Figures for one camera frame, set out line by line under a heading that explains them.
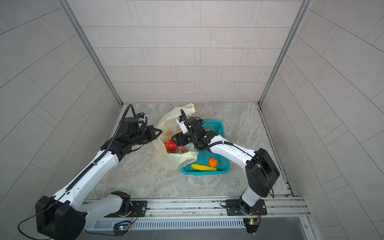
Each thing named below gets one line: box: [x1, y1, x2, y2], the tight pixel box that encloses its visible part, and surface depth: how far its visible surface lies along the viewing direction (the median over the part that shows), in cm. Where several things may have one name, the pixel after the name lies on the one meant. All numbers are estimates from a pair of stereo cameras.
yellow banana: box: [191, 164, 217, 172], surface depth 83 cm
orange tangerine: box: [208, 157, 219, 168], surface depth 84 cm
